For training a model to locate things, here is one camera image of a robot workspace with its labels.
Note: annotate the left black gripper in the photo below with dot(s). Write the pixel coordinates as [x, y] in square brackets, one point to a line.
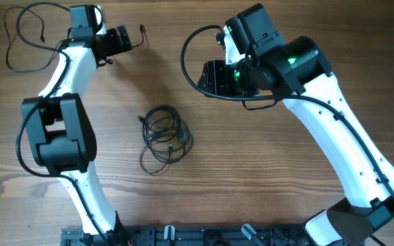
[117, 47]

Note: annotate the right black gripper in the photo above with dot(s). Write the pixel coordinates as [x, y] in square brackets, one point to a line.
[214, 73]

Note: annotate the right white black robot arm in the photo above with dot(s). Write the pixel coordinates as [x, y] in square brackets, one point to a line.
[260, 65]

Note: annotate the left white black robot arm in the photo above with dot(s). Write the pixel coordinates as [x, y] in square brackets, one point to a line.
[60, 134]

